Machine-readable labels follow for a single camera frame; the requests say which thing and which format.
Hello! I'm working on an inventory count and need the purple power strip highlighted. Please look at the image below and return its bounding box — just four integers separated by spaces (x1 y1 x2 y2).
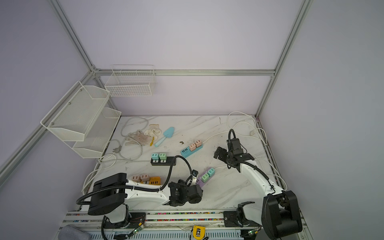
197 168 216 188

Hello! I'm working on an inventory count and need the teal plug adapter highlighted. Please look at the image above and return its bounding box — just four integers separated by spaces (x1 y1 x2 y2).
207 168 215 177

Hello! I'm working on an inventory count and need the green plug adapter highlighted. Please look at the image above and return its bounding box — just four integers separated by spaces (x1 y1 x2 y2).
201 173 210 183

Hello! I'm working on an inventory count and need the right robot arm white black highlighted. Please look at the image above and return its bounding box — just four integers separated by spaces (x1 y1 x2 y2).
214 129 303 240

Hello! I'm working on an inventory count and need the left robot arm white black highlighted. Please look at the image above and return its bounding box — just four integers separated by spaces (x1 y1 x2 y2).
76 156 203 227

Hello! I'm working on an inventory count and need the pink plug adapter far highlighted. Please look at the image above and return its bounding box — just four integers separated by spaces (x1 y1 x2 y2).
195 140 202 148

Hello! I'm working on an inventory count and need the pink plug adapter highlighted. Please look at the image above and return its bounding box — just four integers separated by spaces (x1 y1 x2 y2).
189 143 197 152
195 140 202 148

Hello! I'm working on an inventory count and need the pink plug adapter near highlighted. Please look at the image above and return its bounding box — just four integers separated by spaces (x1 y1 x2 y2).
189 143 197 152

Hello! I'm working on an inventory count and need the orange power strip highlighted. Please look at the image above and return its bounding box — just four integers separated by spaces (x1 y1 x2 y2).
141 177 162 186

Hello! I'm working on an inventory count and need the black power strip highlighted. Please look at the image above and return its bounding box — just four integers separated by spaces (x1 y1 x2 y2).
151 157 176 166

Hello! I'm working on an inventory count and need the pink adapter on orange strip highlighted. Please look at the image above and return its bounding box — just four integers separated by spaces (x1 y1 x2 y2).
141 174 150 182

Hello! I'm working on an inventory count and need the teal power strip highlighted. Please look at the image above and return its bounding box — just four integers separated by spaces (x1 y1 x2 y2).
181 144 203 158

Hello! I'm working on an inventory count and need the green adapter on black strip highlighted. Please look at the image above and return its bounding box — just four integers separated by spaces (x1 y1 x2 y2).
159 153 167 161

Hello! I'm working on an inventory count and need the yellow tape measure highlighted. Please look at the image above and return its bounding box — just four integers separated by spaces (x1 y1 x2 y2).
191 225 206 240

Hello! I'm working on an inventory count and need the teal adapter on black strip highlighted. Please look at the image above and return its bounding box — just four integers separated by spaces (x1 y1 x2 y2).
151 153 159 161

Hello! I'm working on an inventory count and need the light blue brush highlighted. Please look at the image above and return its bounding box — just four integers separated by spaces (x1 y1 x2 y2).
155 127 175 148

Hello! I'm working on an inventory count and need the beige power strip bundle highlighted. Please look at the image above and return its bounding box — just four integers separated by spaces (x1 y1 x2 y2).
126 124 162 146

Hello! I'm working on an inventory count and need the grey cloth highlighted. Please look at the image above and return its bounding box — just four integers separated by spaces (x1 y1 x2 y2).
58 226 91 240

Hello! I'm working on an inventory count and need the white mesh two-tier shelf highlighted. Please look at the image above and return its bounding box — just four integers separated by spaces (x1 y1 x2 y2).
41 82 121 159

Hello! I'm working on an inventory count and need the white power cable right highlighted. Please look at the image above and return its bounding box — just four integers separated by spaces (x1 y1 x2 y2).
202 111 289 191

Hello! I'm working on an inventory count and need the aluminium rail base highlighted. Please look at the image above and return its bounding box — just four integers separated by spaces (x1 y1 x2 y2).
59 209 268 240

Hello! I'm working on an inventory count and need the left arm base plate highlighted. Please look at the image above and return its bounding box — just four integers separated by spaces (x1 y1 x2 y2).
104 212 146 229

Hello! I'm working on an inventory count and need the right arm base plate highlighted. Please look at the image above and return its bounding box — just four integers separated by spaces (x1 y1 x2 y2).
223 211 261 228

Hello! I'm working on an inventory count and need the grey cable with plug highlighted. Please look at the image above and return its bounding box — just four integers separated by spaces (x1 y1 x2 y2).
112 116 150 161

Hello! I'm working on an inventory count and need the white wire basket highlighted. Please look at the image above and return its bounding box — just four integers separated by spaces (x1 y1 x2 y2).
105 65 157 97

